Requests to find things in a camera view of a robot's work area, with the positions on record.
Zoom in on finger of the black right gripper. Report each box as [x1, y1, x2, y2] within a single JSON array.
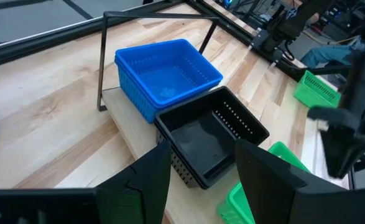
[[320, 129, 365, 179]]

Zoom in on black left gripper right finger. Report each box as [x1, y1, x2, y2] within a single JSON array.
[[234, 138, 341, 224]]

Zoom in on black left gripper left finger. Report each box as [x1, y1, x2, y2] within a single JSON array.
[[95, 139, 173, 224]]

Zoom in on green plastic basket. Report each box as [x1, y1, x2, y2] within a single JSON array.
[[216, 141, 311, 224], [293, 70, 342, 109]]

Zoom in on blue plastic basket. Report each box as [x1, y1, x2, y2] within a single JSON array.
[[115, 60, 223, 124], [114, 38, 224, 110]]

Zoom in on person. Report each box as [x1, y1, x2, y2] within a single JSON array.
[[299, 36, 365, 70]]

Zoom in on black aluminium rig frame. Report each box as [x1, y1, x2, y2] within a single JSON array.
[[0, 0, 309, 82]]

